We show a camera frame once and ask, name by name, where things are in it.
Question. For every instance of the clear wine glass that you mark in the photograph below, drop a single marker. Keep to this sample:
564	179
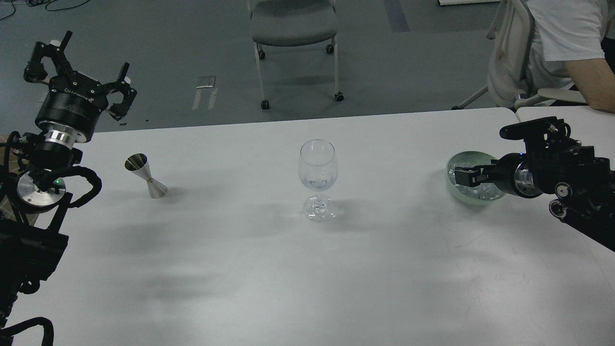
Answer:
318	171

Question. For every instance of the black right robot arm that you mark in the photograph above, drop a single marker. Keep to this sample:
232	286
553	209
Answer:
555	164

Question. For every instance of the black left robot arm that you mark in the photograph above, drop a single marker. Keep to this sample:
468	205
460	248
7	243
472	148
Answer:
41	175

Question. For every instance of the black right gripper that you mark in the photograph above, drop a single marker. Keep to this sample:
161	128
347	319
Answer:
509	173

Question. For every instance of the person in white shirt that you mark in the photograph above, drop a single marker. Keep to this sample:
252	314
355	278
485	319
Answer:
570	48

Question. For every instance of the green bowl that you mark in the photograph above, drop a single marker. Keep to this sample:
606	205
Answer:
469	159

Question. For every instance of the grey office chair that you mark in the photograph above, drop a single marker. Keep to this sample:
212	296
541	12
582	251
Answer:
294	23

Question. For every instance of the steel double jigger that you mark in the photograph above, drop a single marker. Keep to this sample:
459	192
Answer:
139	165

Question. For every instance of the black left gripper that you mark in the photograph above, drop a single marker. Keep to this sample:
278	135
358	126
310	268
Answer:
69	108

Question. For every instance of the clear ice cubes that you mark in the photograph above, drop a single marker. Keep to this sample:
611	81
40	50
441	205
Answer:
480	195

